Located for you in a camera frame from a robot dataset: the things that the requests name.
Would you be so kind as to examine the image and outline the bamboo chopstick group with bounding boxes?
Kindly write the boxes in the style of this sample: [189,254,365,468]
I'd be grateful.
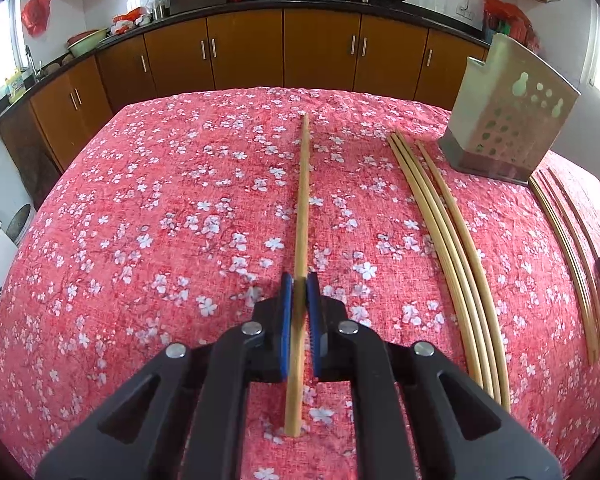
[539,171,600,352]
[416,141,512,412]
[548,169,600,286]
[389,132,492,393]
[528,176,600,365]
[393,130,502,403]

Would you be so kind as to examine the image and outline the green basin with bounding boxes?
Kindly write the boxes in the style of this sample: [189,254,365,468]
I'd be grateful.
[67,28,109,58]

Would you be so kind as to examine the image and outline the brown lower kitchen cabinets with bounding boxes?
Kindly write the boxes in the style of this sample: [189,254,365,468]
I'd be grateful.
[0,6,488,205]

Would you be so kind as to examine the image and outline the red items on counter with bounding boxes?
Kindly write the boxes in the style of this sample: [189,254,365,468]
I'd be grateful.
[482,0,541,54]

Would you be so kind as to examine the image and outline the perforated beige utensil holder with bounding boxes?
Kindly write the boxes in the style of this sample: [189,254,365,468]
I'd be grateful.
[439,34,580,185]

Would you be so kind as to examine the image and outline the red floral tablecloth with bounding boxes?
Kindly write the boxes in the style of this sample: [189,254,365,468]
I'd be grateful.
[0,88,600,472]

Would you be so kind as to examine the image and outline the red white bowls pile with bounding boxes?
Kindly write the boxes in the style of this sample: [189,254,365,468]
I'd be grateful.
[110,6,152,36]

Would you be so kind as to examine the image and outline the yellow detergent bottle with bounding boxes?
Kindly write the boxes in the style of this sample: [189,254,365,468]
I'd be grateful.
[5,70,26,104]

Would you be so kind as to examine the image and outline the red plastic bag on wall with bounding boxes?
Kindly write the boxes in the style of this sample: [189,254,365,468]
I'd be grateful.
[21,0,50,38]

